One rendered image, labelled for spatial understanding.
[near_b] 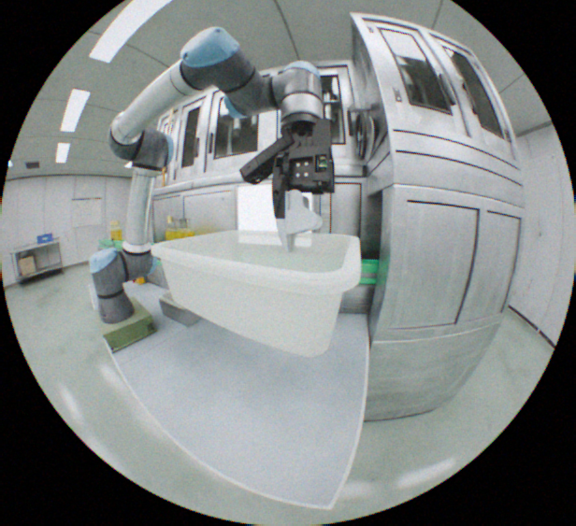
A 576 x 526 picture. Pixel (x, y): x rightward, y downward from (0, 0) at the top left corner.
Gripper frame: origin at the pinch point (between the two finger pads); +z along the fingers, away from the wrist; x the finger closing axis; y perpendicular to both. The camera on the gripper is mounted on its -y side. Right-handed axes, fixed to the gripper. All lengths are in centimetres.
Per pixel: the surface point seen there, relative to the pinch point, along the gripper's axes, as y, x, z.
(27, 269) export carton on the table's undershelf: -573, -220, 97
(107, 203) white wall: -671, 82, -81
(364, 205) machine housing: 16, 58, -16
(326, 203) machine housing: -2, 56, -17
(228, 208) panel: -55, 48, -14
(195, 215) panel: -82, 46, -11
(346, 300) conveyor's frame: 10.6, 41.1, 24.5
